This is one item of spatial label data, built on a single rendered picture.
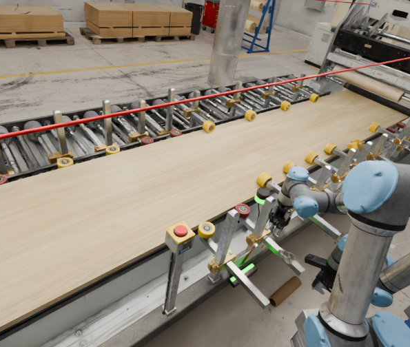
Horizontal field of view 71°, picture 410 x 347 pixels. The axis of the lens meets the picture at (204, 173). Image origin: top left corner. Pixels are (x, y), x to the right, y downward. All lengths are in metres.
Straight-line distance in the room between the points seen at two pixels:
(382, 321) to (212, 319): 1.41
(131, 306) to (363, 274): 1.04
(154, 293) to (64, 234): 0.50
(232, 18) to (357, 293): 4.66
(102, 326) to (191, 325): 0.83
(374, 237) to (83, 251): 1.05
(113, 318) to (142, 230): 0.40
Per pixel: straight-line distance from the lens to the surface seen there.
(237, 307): 2.26
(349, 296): 0.80
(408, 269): 1.11
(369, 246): 0.74
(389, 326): 0.95
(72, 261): 1.30
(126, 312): 1.47
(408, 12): 3.94
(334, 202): 1.08
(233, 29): 5.13
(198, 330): 2.13
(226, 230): 1.18
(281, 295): 2.32
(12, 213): 1.54
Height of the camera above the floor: 1.95
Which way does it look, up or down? 38 degrees down
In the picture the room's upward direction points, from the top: 11 degrees clockwise
